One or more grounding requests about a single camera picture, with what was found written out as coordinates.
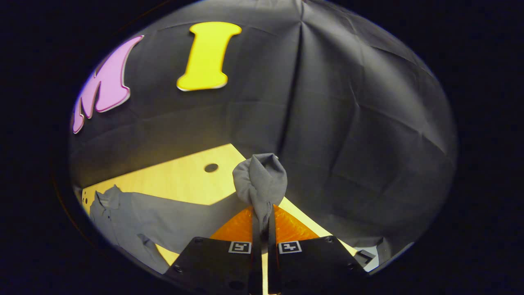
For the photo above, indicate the grey collared shirt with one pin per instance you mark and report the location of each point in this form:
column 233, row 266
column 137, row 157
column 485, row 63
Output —
column 262, row 180

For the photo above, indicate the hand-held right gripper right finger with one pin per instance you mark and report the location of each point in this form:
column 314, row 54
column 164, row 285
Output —
column 273, row 262

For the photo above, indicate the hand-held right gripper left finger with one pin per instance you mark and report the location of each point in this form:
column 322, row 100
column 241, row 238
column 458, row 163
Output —
column 256, row 262

